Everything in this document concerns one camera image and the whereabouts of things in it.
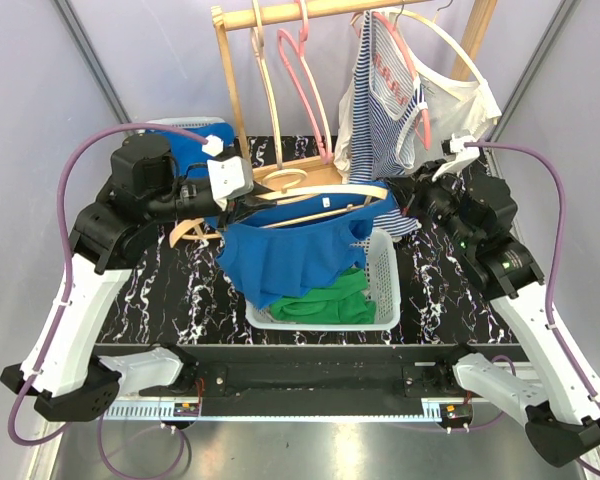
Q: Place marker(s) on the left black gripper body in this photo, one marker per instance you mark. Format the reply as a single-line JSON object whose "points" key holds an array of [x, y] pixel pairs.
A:
{"points": [[187, 203]]}

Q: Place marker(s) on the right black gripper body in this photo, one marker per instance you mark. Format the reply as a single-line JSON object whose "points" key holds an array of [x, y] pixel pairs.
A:
{"points": [[437, 199]]}

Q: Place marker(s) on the cream wooden hanger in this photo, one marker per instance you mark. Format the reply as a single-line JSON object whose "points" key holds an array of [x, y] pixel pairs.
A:
{"points": [[191, 230]]}

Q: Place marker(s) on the blue tank top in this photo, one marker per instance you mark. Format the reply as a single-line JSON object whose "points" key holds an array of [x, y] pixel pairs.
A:
{"points": [[288, 250]]}

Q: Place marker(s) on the green tank top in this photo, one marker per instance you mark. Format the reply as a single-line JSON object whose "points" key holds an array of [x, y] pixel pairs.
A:
{"points": [[342, 303]]}

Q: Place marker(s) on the beige plastic hanger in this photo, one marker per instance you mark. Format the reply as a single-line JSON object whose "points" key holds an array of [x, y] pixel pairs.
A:
{"points": [[258, 46]]}

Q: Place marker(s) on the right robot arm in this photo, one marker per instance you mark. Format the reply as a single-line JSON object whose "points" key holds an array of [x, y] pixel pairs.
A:
{"points": [[561, 415]]}

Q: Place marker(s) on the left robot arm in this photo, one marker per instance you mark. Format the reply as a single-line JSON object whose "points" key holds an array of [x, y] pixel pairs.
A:
{"points": [[67, 380]]}

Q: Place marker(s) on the pink hanger under striped top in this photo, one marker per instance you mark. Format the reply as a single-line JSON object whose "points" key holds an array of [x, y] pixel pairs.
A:
{"points": [[422, 124]]}

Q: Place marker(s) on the white tank top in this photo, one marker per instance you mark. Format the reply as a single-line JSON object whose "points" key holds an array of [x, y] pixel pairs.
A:
{"points": [[455, 107]]}

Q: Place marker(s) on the blue white striped top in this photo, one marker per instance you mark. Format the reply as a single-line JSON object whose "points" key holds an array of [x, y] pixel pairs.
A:
{"points": [[383, 110]]}

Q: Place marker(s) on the cream hanger under white top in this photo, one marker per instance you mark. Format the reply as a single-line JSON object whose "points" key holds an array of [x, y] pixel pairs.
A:
{"points": [[459, 50]]}

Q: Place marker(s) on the folded blue cloth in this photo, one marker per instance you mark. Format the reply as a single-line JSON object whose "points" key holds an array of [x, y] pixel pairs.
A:
{"points": [[189, 154]]}

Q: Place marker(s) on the white rear basket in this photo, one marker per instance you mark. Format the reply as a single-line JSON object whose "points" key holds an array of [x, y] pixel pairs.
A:
{"points": [[189, 123]]}

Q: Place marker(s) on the white basket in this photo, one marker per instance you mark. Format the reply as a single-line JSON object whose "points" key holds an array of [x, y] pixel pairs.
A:
{"points": [[383, 289], [189, 123]]}

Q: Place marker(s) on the white centre basket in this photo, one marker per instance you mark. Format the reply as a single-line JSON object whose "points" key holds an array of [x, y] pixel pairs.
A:
{"points": [[383, 289]]}

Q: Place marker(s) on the wooden clothes rack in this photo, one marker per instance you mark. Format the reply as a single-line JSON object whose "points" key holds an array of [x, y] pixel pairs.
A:
{"points": [[223, 22]]}

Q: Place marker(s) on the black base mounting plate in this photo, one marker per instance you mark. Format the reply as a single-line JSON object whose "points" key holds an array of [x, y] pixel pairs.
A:
{"points": [[317, 381]]}

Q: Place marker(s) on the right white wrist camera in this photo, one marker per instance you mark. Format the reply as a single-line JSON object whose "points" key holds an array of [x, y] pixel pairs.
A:
{"points": [[460, 151]]}

